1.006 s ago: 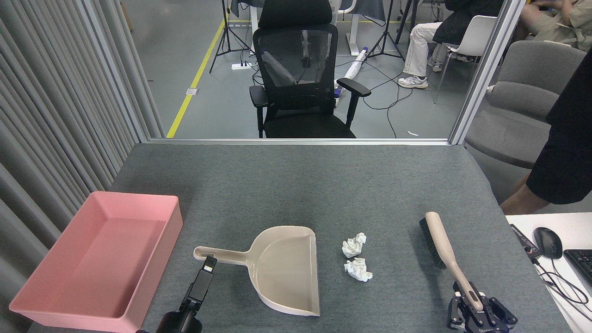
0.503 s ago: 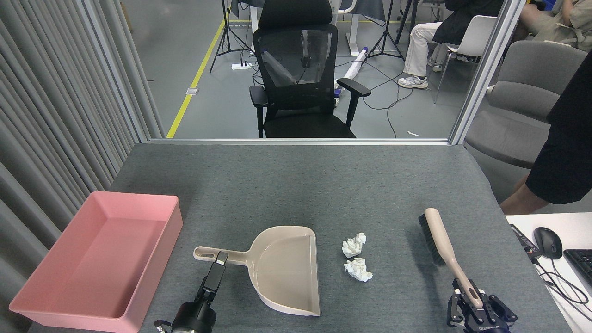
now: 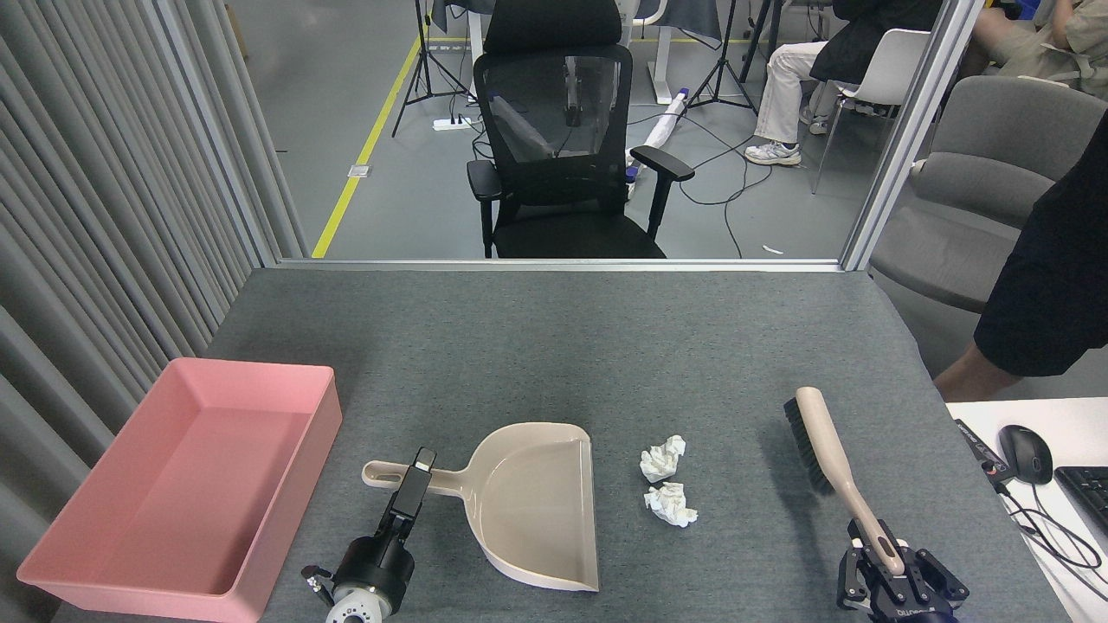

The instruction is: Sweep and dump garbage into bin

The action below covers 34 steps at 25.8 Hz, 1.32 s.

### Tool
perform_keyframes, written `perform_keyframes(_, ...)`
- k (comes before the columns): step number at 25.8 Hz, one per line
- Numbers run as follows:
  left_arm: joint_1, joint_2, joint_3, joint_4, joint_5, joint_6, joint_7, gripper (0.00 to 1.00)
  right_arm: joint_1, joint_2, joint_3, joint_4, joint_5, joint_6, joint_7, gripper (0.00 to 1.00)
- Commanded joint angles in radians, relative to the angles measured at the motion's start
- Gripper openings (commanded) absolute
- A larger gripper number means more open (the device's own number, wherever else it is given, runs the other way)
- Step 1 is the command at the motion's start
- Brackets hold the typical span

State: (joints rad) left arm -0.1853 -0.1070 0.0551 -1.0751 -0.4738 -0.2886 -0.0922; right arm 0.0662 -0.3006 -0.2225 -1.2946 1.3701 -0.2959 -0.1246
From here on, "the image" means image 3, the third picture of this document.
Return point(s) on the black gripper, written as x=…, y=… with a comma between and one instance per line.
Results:
x=376, y=567
x=909, y=614

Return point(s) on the beige plastic dustpan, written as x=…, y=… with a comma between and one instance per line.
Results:
x=537, y=510

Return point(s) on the beige hand brush black bristles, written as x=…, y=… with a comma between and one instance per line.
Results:
x=822, y=441

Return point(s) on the white paper ball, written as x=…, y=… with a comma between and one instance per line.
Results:
x=671, y=504
x=662, y=459

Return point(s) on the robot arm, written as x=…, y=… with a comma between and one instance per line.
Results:
x=355, y=606

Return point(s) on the pink plastic bin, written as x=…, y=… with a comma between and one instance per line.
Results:
x=190, y=484

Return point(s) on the black box with red button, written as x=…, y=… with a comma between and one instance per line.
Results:
x=982, y=450

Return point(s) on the black computer mouse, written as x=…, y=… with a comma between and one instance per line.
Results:
x=1026, y=454

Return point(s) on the black keyboard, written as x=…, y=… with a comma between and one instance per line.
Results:
x=1086, y=497

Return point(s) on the white side desk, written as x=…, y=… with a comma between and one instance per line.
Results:
x=1065, y=424

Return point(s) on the black mesh office chair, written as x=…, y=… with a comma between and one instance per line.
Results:
x=563, y=234

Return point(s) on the person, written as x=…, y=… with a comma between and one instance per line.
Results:
x=1039, y=52
x=1056, y=285
x=783, y=86

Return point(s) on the white power strip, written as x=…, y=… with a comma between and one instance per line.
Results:
x=452, y=124

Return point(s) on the grey upholstered chair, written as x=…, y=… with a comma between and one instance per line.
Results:
x=978, y=190

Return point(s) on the white roll with blue ends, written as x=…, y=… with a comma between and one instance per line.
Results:
x=666, y=125

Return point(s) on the black tripod stand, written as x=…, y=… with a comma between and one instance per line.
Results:
x=729, y=26
x=424, y=43

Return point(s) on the grey pleated curtain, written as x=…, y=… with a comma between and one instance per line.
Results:
x=86, y=173

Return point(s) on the white plastic chair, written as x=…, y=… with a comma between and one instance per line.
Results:
x=892, y=69

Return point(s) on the dark grey desk cloth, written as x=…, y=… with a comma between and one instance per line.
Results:
x=692, y=17

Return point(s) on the silver table rail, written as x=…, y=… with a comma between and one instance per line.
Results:
x=554, y=264

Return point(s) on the silver frame post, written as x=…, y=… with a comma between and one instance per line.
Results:
x=216, y=130
x=900, y=147

